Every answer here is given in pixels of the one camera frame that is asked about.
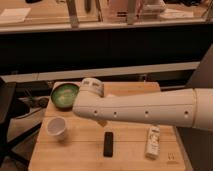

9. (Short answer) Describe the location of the green ceramic bowl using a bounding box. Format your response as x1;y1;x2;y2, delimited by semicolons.
51;83;79;109

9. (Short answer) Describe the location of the metal frame post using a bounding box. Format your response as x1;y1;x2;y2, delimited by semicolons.
66;0;79;28

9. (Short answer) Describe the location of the white tube bottle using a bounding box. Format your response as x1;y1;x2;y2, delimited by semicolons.
145;126;160;159

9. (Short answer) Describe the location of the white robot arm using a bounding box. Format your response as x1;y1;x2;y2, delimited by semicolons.
73;78;213;132

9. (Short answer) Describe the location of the white paper sheet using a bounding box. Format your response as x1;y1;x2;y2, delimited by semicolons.
0;8;31;24

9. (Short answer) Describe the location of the black rectangular remote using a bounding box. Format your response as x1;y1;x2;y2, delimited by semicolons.
103;132;114;157

